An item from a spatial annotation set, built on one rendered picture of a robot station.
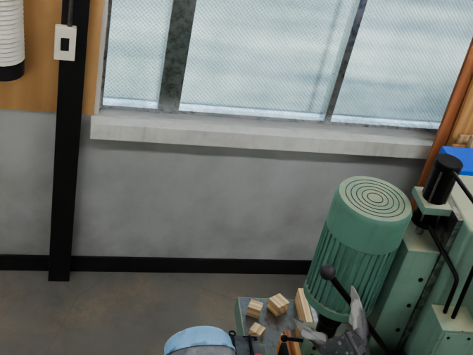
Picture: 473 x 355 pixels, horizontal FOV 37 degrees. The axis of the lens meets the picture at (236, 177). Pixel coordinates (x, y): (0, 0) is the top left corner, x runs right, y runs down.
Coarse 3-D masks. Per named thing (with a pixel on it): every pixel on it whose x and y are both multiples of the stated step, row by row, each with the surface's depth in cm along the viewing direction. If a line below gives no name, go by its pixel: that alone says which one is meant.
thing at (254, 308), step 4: (252, 300) 205; (248, 304) 203; (252, 304) 203; (256, 304) 204; (260, 304) 204; (248, 308) 203; (252, 308) 202; (256, 308) 202; (260, 308) 203; (248, 312) 204; (252, 312) 203; (256, 312) 203; (252, 316) 204; (256, 316) 204
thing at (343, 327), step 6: (306, 324) 182; (312, 324) 182; (342, 324) 184; (348, 324) 185; (336, 330) 182; (342, 330) 183; (354, 330) 183; (300, 336) 184; (300, 342) 184; (306, 342) 179; (300, 348) 183; (306, 348) 179; (312, 348) 178; (306, 354) 180; (312, 354) 180; (318, 354) 180
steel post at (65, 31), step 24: (72, 0) 246; (72, 24) 253; (72, 48) 256; (72, 72) 264; (72, 96) 270; (72, 120) 276; (72, 144) 283; (72, 168) 290; (72, 192) 297; (72, 216) 304
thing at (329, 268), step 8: (328, 264) 148; (320, 272) 148; (328, 272) 147; (336, 280) 150; (336, 288) 151; (344, 296) 153; (376, 336) 162; (384, 344) 164; (384, 352) 166; (392, 352) 169; (400, 352) 169
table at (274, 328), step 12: (240, 300) 209; (264, 300) 211; (288, 300) 213; (240, 312) 205; (264, 312) 207; (288, 312) 208; (240, 324) 203; (252, 324) 202; (264, 324) 203; (276, 324) 204; (288, 324) 204; (264, 336) 199; (276, 336) 200; (276, 348) 196
